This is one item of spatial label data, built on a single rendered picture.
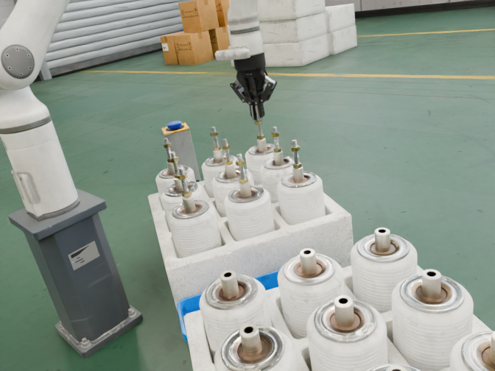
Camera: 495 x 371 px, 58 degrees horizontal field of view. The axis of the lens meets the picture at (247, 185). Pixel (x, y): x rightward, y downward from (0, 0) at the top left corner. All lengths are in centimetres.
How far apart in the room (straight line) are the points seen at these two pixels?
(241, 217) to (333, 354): 42
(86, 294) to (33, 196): 23
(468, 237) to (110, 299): 85
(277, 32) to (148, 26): 332
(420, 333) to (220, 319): 25
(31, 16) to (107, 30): 565
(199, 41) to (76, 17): 204
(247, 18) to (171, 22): 600
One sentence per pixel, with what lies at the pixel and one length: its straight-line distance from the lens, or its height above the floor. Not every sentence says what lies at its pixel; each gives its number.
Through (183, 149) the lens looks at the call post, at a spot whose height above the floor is 26.
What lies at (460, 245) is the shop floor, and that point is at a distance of 119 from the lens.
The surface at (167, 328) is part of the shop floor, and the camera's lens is 103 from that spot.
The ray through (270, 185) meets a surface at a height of 21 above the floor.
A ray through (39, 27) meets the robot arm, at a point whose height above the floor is 63.
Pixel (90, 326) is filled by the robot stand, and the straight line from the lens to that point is 102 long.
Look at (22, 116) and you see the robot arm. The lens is 88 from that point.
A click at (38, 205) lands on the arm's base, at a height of 33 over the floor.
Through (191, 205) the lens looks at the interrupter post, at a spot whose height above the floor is 27.
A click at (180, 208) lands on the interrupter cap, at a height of 25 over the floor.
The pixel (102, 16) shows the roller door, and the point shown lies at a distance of 650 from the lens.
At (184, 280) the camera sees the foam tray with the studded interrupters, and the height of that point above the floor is 15.
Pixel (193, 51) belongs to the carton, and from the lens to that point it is 476.
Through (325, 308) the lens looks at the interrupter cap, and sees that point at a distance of 60.
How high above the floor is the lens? 64
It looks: 24 degrees down
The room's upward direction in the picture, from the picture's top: 10 degrees counter-clockwise
